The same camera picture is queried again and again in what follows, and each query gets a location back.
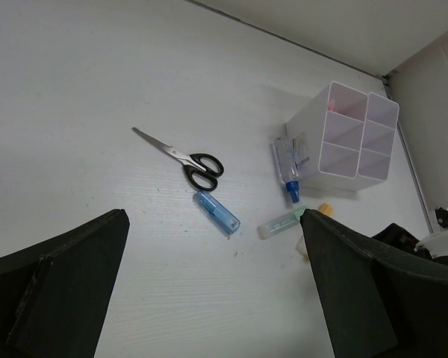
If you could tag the aluminium side rail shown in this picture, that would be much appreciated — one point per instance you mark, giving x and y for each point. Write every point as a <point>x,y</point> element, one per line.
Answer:
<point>386,80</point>

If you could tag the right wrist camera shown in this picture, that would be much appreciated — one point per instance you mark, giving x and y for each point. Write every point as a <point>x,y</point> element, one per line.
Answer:
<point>436,244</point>

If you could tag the green highlighter marker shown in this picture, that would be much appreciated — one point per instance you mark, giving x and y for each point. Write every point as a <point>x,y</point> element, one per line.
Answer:
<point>281,223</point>

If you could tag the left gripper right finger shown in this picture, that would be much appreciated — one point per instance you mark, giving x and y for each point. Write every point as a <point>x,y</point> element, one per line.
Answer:
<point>378,301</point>

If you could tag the black handled scissors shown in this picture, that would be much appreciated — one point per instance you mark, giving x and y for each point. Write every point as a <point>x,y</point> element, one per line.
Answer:
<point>201,170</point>

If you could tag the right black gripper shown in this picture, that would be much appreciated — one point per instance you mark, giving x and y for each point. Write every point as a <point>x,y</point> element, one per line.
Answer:
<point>398,237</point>

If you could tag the blue capped glue pen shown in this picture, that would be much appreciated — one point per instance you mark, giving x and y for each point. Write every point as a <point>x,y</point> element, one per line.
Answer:
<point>285,162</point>

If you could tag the orange capped marker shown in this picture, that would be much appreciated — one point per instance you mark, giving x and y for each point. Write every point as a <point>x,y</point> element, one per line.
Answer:
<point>326,209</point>

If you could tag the left white compartment container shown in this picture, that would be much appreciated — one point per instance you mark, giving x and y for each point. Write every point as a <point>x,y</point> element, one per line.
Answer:
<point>328,144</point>

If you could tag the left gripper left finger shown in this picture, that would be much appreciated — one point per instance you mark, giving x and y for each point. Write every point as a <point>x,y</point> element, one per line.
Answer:
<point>54,295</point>

